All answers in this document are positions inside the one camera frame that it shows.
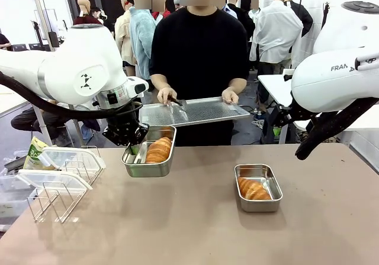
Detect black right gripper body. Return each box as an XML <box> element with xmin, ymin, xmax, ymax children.
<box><xmin>268</xmin><ymin>104</ymin><xmax>297</xmax><ymax>128</ymax></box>

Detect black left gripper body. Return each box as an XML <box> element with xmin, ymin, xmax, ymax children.
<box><xmin>102</xmin><ymin>118</ymin><xmax>149</xmax><ymax>147</ymax></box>

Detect golden croissant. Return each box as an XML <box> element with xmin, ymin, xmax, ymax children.
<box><xmin>144</xmin><ymin>137</ymin><xmax>173</xmax><ymax>164</ymax></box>
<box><xmin>237</xmin><ymin>176</ymin><xmax>272</xmax><ymax>201</ymax></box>

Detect stainless steel rectangular container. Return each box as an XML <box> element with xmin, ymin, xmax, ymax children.
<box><xmin>121</xmin><ymin>125</ymin><xmax>178</xmax><ymax>179</ymax></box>
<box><xmin>234</xmin><ymin>163</ymin><xmax>284</xmax><ymax>213</ymax></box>

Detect clear plastic clip lid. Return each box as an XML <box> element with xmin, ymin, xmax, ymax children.
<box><xmin>37</xmin><ymin>146</ymin><xmax>107</xmax><ymax>171</ymax></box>
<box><xmin>16</xmin><ymin>169</ymin><xmax>93</xmax><ymax>192</ymax></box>

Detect black-handled tongs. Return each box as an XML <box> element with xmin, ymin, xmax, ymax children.
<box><xmin>167</xmin><ymin>96</ymin><xmax>189</xmax><ymax>121</ymax></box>

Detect perforated metal baking tray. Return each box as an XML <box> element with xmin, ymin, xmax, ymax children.
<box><xmin>139</xmin><ymin>96</ymin><xmax>252</xmax><ymax>128</ymax></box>

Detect person's right forearm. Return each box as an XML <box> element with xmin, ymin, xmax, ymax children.
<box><xmin>150</xmin><ymin>74</ymin><xmax>170</xmax><ymax>90</ymax></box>

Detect person's left forearm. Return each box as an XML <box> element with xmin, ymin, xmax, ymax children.
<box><xmin>228</xmin><ymin>77</ymin><xmax>248</xmax><ymax>93</ymax></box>

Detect person's left hand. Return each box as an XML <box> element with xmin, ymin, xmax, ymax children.
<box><xmin>221</xmin><ymin>87</ymin><xmax>239</xmax><ymax>105</ymax></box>

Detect person's right hand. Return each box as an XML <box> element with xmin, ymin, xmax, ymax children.
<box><xmin>156</xmin><ymin>86</ymin><xmax>178</xmax><ymax>105</ymax></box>

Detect mannequin in white shirt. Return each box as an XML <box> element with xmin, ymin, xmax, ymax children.
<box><xmin>249</xmin><ymin>0</ymin><xmax>304</xmax><ymax>114</ymax></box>

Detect green and white snack bag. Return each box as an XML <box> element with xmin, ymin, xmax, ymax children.
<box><xmin>23</xmin><ymin>136</ymin><xmax>57</xmax><ymax>171</ymax></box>

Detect mannequin in light blue fleece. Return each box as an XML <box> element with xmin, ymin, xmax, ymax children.
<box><xmin>129</xmin><ymin>0</ymin><xmax>158</xmax><ymax>81</ymax></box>

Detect mannequin in beige jacket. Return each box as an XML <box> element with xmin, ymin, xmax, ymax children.
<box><xmin>114</xmin><ymin>0</ymin><xmax>137</xmax><ymax>76</ymax></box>

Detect seated person in white shirt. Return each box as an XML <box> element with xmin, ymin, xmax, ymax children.
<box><xmin>11</xmin><ymin>101</ymin><xmax>101</xmax><ymax>146</ymax></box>

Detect mannequin in black white jacket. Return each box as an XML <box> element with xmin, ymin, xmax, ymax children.
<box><xmin>284</xmin><ymin>0</ymin><xmax>314</xmax><ymax>69</ymax></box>

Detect person in black T-shirt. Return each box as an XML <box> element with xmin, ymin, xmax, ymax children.
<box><xmin>149</xmin><ymin>0</ymin><xmax>249</xmax><ymax>147</ymax></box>

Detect black stand pole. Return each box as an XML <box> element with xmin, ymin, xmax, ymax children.
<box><xmin>321</xmin><ymin>1</ymin><xmax>331</xmax><ymax>29</ymax></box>

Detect white desk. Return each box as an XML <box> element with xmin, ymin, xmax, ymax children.
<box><xmin>0</xmin><ymin>84</ymin><xmax>53</xmax><ymax>146</ymax></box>

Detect mannequin in light blue shirt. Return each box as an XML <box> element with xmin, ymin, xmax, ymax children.
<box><xmin>221</xmin><ymin>4</ymin><xmax>238</xmax><ymax>21</ymax></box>

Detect mannequin in red jacket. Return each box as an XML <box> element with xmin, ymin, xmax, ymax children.
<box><xmin>151</xmin><ymin>0</ymin><xmax>171</xmax><ymax>20</ymax></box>

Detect clear plastic storage bin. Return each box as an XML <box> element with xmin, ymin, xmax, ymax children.
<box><xmin>0</xmin><ymin>174</ymin><xmax>39</xmax><ymax>220</ymax></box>

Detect floor cable bundle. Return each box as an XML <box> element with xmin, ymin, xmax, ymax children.
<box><xmin>251</xmin><ymin>111</ymin><xmax>266</xmax><ymax>130</ymax></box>

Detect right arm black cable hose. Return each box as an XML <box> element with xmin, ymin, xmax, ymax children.
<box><xmin>294</xmin><ymin>97</ymin><xmax>379</xmax><ymax>161</ymax></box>

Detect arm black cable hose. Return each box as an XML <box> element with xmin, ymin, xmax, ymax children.
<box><xmin>0</xmin><ymin>71</ymin><xmax>143</xmax><ymax>120</ymax></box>
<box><xmin>294</xmin><ymin>97</ymin><xmax>379</xmax><ymax>161</ymax></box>

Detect metal wire lid rack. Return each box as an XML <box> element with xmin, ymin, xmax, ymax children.
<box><xmin>26</xmin><ymin>152</ymin><xmax>105</xmax><ymax>224</ymax></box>

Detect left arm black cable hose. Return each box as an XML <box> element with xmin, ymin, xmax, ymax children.
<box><xmin>0</xmin><ymin>71</ymin><xmax>143</xmax><ymax>120</ymax></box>

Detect silver metal post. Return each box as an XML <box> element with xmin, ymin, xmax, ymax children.
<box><xmin>29</xmin><ymin>0</ymin><xmax>59</xmax><ymax>53</ymax></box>

